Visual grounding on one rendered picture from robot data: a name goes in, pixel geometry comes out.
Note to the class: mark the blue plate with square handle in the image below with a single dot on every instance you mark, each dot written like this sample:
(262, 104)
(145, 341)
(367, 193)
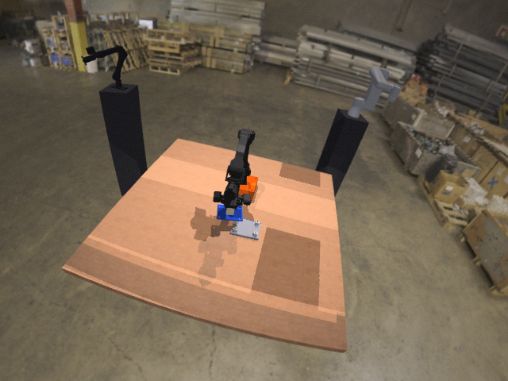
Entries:
(229, 214)

